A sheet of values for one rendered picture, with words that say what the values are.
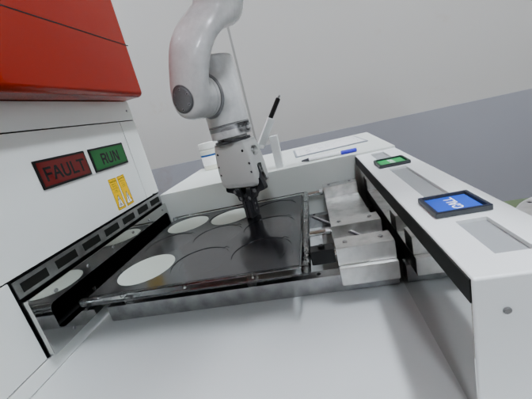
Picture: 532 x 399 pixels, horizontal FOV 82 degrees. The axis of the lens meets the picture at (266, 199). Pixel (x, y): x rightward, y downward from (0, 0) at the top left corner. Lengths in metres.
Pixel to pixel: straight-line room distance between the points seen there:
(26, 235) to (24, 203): 0.05
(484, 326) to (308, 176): 0.56
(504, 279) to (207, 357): 0.35
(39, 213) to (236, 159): 0.34
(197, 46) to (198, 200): 0.43
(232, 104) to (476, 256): 0.47
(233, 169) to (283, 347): 0.36
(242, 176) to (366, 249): 0.30
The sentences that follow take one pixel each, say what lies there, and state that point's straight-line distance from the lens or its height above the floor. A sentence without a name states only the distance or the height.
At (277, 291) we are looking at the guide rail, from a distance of 0.51.
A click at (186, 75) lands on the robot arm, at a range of 0.55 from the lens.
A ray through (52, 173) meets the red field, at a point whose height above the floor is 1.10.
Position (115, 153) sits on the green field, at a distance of 0.77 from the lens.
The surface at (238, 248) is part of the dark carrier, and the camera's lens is 0.54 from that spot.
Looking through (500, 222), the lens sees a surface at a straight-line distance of 0.36.
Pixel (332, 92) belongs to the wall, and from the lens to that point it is 2.03.
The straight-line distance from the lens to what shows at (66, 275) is 0.60.
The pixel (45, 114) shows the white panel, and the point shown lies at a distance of 0.67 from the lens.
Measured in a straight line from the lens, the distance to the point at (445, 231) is 0.35.
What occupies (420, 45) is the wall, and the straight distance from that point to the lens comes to 2.06.
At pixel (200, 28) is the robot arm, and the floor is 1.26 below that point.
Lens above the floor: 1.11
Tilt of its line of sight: 16 degrees down
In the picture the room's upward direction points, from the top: 14 degrees counter-clockwise
